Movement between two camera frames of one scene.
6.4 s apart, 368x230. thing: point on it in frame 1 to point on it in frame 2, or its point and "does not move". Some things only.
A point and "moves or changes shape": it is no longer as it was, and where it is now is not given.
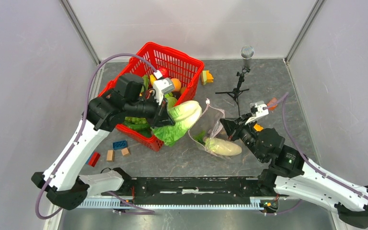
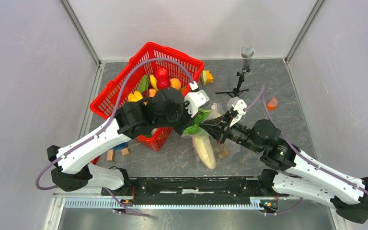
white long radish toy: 222,147 to 205,150
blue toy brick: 120,144 does not move
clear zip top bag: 208,132 moves or changes shape
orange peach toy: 176,84 does not move
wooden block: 110,155 does not move
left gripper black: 163,117 to 189,121
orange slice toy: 272,105 does not move
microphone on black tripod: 247,52 does not move
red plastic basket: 184,71 does not move
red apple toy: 165,72 does not move
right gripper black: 230,125 to 220,131
